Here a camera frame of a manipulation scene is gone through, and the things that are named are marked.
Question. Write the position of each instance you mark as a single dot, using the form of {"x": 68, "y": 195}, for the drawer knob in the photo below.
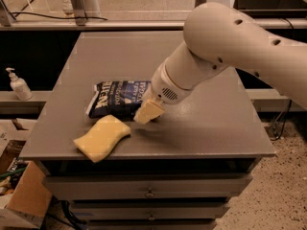
{"x": 151, "y": 216}
{"x": 149, "y": 193}

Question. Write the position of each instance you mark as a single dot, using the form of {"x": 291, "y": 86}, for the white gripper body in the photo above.
{"x": 167, "y": 87}

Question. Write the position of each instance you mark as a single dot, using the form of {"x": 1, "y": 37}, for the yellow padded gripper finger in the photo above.
{"x": 149, "y": 110}

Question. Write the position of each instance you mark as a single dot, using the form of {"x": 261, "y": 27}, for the top drawer knob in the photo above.
{"x": 149, "y": 193}

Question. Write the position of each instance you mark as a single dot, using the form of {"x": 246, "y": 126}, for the yellow sponge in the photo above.
{"x": 102, "y": 138}

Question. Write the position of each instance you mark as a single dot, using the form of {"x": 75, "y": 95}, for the grey drawer cabinet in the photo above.
{"x": 195, "y": 157}

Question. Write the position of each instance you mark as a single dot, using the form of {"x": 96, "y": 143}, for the white pump bottle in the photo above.
{"x": 19, "y": 86}

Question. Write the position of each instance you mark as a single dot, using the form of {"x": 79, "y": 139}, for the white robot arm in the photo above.
{"x": 215, "y": 37}

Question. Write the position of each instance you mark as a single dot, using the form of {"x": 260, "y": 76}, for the blue chip bag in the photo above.
{"x": 120, "y": 98}

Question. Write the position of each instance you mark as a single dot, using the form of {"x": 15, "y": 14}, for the cardboard box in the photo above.
{"x": 24, "y": 200}

